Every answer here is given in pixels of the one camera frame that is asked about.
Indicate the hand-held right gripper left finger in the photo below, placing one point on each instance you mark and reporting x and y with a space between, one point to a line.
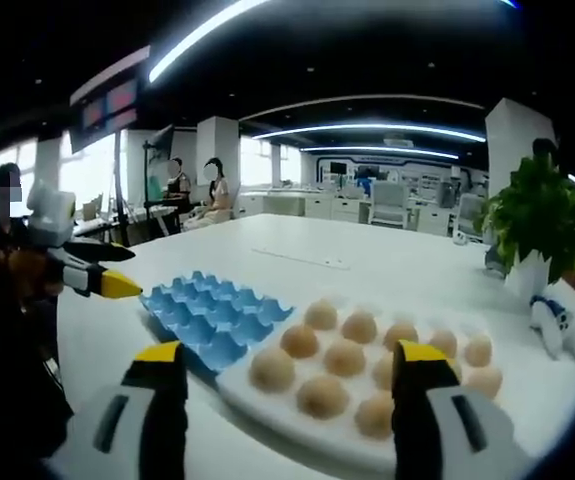
132 415

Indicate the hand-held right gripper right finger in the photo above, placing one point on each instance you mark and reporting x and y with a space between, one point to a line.
462 425

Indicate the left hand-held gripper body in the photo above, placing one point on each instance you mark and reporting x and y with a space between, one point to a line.
52 210

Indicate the blue egg tray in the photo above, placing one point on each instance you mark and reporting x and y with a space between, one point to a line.
217 320

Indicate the group of brown eggs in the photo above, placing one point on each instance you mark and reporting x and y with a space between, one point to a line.
272 372

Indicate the white egg holder plate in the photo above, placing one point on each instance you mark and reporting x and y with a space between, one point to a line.
277 420

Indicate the black tripod stand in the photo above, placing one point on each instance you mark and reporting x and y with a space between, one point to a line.
148 190

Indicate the hanging dark display screen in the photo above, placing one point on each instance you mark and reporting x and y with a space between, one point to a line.
109 107

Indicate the person's dark clothing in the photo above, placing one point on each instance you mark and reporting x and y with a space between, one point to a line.
12 360

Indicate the white and blue toy robot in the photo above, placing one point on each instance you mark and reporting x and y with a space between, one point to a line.
552 320

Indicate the white plant pot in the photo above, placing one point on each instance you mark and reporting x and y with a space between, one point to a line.
529 280

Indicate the white table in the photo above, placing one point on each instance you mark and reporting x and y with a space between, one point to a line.
392 280

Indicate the long ceiling light strip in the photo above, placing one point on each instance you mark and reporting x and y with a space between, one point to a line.
192 42

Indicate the green leafy plant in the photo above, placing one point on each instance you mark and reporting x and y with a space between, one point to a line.
537 215

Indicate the white office chair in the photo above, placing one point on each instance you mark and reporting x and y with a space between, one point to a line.
388 202

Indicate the curved ceiling light strip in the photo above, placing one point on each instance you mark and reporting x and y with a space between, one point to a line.
367 130

